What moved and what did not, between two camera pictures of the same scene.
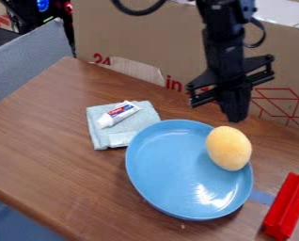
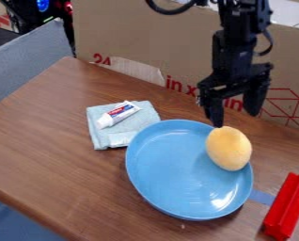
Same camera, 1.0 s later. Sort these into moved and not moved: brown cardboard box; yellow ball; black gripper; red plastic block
Moved: black gripper
Not moved: brown cardboard box; yellow ball; red plastic block
